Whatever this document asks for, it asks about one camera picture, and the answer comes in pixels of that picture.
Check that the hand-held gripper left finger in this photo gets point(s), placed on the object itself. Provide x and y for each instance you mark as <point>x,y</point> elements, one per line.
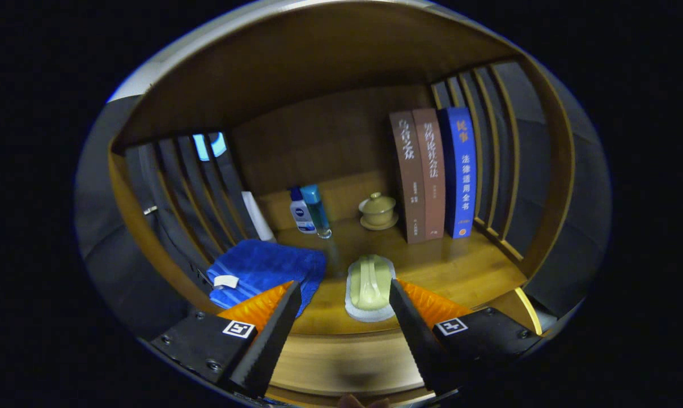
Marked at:
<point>270,340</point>

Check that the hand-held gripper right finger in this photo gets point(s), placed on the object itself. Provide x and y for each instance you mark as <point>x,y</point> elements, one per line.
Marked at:
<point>418,340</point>

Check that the wooden countertop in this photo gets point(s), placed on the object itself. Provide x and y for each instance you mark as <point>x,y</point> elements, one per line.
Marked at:
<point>460,266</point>

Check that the wooden cabinet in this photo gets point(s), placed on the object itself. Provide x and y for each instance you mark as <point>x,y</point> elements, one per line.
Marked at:
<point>318,136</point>

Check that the blue folded towel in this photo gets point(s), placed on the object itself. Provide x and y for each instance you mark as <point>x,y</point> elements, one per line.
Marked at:
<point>267,266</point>

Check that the white tube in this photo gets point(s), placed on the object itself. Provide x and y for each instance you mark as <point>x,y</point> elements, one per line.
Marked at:
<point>257,218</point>

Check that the white bottle with blue cap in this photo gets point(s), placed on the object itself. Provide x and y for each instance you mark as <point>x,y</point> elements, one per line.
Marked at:
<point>301,218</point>

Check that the beige lidded teacup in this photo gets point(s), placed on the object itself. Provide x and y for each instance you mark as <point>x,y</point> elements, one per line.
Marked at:
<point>378,212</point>

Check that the teal bottle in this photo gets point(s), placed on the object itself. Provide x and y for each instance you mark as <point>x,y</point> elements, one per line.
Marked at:
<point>317,212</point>

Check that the dark brown book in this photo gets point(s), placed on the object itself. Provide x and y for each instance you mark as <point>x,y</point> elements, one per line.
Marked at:
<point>408,181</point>

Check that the reddish brown book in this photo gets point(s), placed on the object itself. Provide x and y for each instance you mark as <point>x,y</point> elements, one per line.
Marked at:
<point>431,175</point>

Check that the blue book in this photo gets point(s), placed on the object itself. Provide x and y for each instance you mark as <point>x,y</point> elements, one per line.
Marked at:
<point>461,175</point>

